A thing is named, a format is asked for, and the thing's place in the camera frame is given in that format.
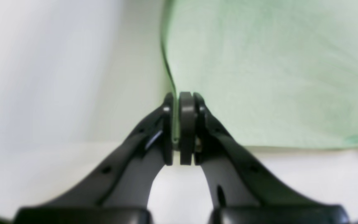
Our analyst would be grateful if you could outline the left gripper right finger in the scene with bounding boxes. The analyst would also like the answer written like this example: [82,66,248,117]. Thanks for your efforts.
[178,92,350,224]

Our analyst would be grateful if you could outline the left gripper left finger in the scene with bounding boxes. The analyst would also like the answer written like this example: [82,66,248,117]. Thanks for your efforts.
[14,93,174,224]

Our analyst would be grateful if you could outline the sage green T-shirt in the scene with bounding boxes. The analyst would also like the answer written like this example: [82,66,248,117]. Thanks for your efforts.
[162,0,358,149]

